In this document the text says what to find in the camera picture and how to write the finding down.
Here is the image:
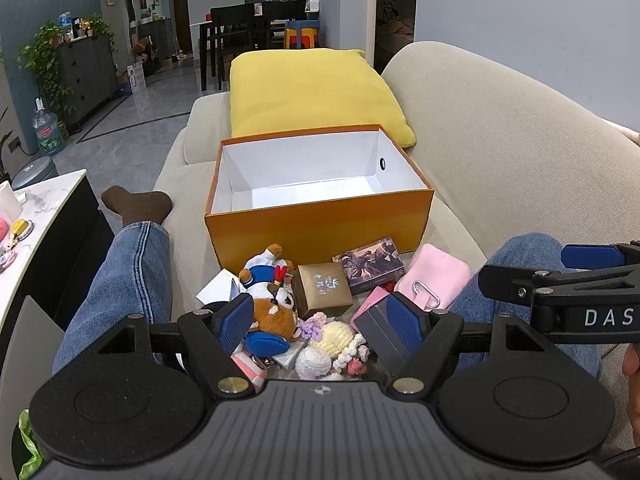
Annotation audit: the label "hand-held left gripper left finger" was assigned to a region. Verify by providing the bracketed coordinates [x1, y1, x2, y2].
[97, 292, 257, 402]

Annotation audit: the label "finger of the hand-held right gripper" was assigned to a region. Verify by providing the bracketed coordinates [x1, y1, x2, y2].
[477, 262, 556, 307]
[560, 242, 640, 273]

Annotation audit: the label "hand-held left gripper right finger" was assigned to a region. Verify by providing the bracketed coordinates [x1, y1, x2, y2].
[351, 291, 545, 403]

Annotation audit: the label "brown raccoon plush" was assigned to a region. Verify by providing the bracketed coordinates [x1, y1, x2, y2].
[244, 282, 303, 358]

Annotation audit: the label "pink card case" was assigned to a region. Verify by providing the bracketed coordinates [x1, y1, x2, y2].
[350, 286, 396, 332]

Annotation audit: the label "white plush with striped body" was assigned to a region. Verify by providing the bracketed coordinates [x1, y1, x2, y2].
[231, 350, 268, 395]

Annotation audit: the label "white blue duck plush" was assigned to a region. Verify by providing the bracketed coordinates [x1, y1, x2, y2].
[238, 244, 296, 301]

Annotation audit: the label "pink fabric pouch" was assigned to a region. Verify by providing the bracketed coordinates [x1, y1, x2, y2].
[395, 244, 472, 311]

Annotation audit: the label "purple printed card box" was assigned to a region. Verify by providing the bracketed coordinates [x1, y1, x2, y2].
[332, 237, 406, 296]

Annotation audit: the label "white pink crochet toy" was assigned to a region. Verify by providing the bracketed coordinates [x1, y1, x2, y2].
[295, 334, 373, 382]

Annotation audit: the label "small gold box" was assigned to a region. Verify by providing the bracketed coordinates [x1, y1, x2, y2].
[291, 262, 354, 321]

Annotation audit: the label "orange cardboard box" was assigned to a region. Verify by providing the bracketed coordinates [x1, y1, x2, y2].
[204, 124, 435, 267]

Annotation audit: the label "person's right hand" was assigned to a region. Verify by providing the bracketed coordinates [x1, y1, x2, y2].
[621, 345, 640, 453]

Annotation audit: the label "person's right leg in jeans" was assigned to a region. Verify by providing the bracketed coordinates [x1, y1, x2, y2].
[452, 232, 603, 378]

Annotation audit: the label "white paper booklet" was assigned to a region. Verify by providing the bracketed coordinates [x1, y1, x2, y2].
[196, 267, 247, 307]

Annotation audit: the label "beige sofa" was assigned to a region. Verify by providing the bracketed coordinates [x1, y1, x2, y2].
[152, 41, 640, 378]

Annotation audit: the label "brown sock foot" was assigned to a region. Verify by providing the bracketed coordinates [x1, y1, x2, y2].
[101, 185, 174, 226]

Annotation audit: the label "marble top side table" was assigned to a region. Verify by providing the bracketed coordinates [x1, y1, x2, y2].
[0, 169, 117, 361]

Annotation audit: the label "green plastic bag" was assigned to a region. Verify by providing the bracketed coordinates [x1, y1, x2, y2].
[17, 409, 38, 478]

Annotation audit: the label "yellow pillow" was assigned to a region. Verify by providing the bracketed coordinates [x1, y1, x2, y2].
[230, 48, 417, 149]

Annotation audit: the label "grey round bin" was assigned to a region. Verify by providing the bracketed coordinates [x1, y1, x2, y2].
[11, 156, 60, 191]

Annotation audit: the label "white cup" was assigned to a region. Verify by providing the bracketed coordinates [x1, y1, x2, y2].
[0, 181, 23, 221]

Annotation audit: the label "large water jug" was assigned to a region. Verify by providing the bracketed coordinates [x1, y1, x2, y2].
[31, 100, 67, 157]

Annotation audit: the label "dark grey cabinet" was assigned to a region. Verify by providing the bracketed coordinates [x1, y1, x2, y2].
[56, 35, 120, 133]

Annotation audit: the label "colourful stacked stools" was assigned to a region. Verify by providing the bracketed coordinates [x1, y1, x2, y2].
[284, 20, 321, 50]

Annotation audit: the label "dark sideboard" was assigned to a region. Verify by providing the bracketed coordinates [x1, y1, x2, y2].
[137, 17, 173, 71]

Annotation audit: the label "dining table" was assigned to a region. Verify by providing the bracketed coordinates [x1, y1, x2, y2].
[189, 15, 326, 93]

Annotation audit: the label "green vine plant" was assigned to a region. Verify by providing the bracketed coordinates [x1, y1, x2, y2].
[14, 20, 76, 116]

